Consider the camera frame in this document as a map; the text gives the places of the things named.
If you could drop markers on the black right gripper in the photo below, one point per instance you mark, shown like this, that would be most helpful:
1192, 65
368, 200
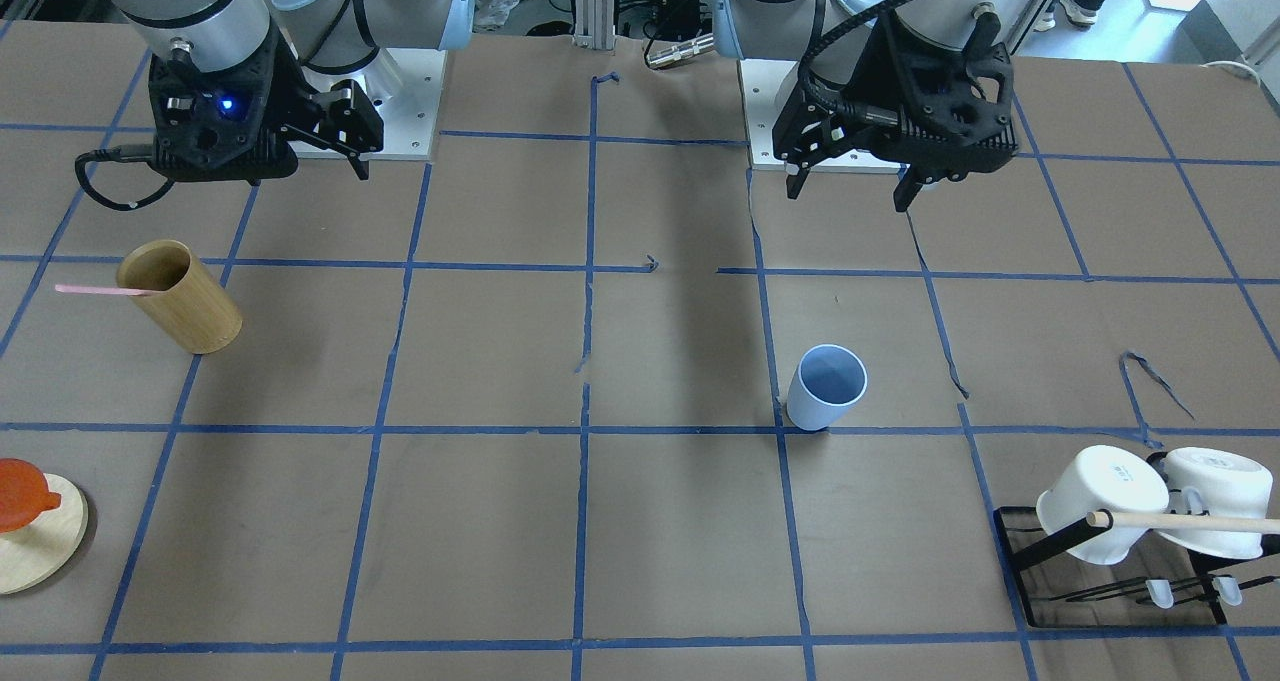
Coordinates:
297, 91

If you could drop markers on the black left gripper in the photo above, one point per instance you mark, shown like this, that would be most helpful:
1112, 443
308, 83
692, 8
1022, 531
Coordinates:
838, 79

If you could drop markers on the light blue plastic cup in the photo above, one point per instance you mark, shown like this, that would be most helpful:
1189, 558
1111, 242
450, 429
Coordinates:
828, 381

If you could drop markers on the pink chopstick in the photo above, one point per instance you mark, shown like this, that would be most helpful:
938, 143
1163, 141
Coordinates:
103, 290

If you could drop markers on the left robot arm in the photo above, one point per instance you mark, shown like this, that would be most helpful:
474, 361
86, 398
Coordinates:
825, 38

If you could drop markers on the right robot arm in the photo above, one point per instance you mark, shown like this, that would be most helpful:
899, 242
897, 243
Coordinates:
330, 38

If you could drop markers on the bamboo chopstick holder cup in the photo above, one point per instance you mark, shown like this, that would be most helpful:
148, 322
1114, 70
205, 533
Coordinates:
181, 296

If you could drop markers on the orange cup on stand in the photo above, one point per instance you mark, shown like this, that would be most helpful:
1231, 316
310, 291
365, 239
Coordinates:
25, 494

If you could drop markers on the wooden cup tree stand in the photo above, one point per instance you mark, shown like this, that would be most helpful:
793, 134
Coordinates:
32, 554

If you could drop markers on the white mug near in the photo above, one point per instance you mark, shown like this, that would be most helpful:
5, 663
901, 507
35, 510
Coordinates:
1101, 477

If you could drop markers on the white mug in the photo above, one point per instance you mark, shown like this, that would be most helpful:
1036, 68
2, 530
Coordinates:
1101, 477
1222, 484

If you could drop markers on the white mug far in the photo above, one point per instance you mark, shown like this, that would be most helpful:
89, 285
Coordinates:
1222, 484

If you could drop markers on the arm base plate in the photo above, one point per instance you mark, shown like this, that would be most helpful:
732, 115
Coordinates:
406, 86
765, 87

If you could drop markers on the aluminium frame post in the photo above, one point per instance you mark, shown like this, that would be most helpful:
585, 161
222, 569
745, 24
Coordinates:
594, 24

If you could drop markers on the wooden rack handle rod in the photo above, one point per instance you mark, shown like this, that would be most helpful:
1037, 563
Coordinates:
1105, 519

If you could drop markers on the black wire mug rack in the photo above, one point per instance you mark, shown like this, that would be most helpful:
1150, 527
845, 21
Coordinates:
1081, 577

